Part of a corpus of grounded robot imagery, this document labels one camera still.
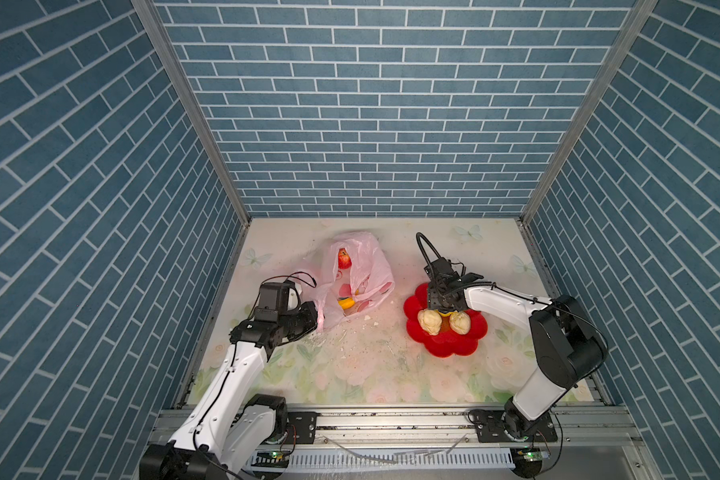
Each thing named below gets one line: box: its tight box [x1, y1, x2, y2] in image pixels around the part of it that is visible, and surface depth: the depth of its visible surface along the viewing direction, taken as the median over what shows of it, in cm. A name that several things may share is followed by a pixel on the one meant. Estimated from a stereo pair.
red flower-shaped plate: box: [403, 284, 488, 357], surface depth 90 cm
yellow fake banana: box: [338, 298, 355, 310], surface depth 95 cm
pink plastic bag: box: [306, 231, 395, 331], surface depth 93 cm
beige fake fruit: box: [418, 309, 442, 336], surface depth 89 cm
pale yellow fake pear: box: [449, 311, 471, 335], surface depth 89 cm
